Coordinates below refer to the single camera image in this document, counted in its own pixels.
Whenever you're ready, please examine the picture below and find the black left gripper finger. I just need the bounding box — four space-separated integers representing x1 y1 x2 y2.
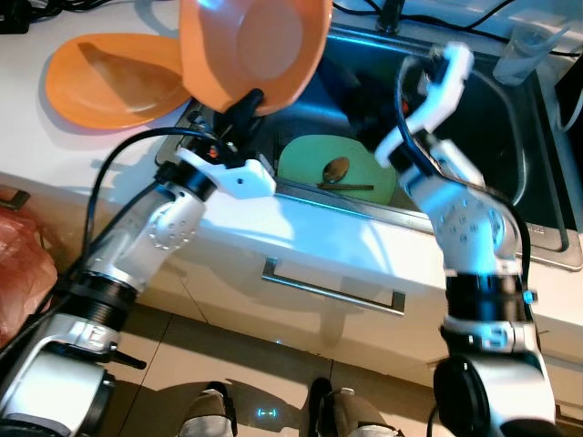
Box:
214 86 268 137

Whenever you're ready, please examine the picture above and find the orange plastic bowl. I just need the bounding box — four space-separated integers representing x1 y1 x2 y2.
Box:
178 0 333 117

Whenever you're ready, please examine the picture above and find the metal spoon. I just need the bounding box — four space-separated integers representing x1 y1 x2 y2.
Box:
321 157 354 186

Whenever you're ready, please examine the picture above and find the orange plastic plate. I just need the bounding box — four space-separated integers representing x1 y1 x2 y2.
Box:
44 33 192 130

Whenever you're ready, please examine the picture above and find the black faucet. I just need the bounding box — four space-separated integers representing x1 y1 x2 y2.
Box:
378 0 406 36

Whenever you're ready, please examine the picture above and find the green plastic plate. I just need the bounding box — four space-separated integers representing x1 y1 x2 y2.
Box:
276 134 402 206

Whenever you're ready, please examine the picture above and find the clear drinking cup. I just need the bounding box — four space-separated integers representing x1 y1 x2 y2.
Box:
492 23 549 87

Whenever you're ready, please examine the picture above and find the stainless steel sink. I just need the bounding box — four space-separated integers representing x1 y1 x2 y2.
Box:
155 23 583 272

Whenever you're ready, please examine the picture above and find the red plastic bag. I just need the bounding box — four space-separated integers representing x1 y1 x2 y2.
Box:
0 208 57 347

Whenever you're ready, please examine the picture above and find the robot left leg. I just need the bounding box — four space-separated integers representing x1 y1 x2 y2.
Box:
178 382 240 437

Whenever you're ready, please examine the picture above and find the robot leg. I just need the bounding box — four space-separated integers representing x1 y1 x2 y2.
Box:
305 378 402 437
178 382 240 437

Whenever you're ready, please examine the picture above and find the robot right leg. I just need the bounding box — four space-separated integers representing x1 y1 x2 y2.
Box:
305 378 402 437

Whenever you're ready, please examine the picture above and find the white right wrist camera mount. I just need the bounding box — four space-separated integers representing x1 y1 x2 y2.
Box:
373 43 475 169

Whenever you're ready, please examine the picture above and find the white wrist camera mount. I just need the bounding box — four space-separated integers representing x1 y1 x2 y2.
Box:
176 146 277 199
373 43 475 169

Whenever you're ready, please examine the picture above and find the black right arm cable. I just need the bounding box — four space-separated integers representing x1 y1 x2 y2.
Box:
396 53 538 301

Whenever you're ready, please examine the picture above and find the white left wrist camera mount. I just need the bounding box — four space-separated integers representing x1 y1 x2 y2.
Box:
176 146 277 199

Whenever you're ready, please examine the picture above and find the metal drawer handle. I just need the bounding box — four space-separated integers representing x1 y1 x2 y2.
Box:
262 258 407 318
0 187 30 210

